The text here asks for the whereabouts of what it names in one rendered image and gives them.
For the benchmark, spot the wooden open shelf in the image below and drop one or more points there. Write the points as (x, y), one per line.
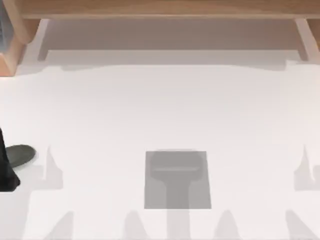
(160, 10)

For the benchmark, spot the grey square mat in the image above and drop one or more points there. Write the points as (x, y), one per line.
(155, 197)

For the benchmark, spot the dark grey oval mouse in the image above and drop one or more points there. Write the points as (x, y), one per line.
(22, 153)

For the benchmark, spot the wooden cupboard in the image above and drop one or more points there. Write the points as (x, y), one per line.
(15, 37)

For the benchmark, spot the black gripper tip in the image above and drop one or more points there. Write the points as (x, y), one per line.
(6, 175)

